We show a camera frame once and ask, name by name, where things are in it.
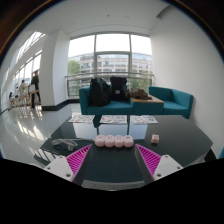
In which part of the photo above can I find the black backpack with label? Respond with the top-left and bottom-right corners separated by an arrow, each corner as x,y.
109,76 -> 130,102

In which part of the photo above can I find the person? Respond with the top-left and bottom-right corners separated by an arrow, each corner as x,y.
30,74 -> 41,110
17,79 -> 29,98

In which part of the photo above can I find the teal table with wooden top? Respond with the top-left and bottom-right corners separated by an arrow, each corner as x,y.
130,94 -> 165,116

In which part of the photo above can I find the metal balcony railing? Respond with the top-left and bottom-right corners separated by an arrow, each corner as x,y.
65,72 -> 155,98

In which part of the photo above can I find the white power strip cable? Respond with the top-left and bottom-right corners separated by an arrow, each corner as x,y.
51,137 -> 79,152

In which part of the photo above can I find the teal armchair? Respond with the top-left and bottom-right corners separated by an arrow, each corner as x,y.
147,86 -> 195,120

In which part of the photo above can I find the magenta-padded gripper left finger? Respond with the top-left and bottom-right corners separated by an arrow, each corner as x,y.
42,143 -> 98,188

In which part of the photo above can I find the pink power strip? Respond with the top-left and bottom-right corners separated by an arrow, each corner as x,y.
93,134 -> 135,149

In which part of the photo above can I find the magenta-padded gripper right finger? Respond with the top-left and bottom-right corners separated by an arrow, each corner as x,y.
132,143 -> 185,188

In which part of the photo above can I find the pink charger block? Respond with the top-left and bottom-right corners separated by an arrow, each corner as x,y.
150,133 -> 161,145

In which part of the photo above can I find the large glass window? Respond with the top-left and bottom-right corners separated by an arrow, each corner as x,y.
67,32 -> 154,98

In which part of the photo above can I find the long teal sofa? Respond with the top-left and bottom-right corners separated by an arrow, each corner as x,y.
78,85 -> 134,117

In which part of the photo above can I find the large black backpack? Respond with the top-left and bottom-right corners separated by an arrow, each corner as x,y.
87,77 -> 112,108

